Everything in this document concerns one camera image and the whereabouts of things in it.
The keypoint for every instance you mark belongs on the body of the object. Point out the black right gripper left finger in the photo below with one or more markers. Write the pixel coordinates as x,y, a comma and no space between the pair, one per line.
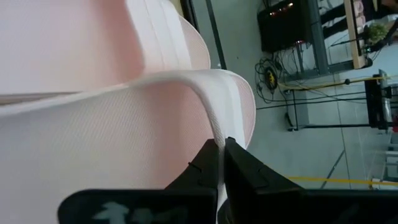
140,208

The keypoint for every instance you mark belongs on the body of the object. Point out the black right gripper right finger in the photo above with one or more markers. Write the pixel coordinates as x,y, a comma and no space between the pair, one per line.
280,205

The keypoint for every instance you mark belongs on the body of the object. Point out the pink slide sandal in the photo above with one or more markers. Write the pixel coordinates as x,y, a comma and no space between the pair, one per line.
77,40
109,140

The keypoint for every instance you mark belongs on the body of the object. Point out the black metal stand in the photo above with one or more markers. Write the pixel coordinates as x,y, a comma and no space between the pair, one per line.
376,102

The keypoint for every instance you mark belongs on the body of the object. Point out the black computer with lights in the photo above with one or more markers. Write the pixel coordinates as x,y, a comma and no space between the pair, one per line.
280,28

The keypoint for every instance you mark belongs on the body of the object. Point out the distant small green plant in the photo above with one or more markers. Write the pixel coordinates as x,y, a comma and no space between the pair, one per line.
377,32

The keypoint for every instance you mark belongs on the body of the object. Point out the grey metal desk frame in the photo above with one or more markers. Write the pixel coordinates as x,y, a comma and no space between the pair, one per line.
354,46

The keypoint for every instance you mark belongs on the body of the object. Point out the black aluminium table frame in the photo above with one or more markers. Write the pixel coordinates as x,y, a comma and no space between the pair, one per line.
188,11

